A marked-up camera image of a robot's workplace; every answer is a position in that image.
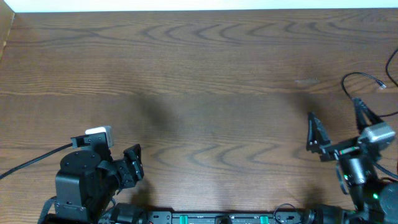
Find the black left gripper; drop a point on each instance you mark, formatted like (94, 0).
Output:
(136, 157)

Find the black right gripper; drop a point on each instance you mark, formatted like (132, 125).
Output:
(342, 149)

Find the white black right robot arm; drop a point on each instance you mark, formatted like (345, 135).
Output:
(373, 189)

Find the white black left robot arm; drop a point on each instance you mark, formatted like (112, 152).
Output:
(87, 182)

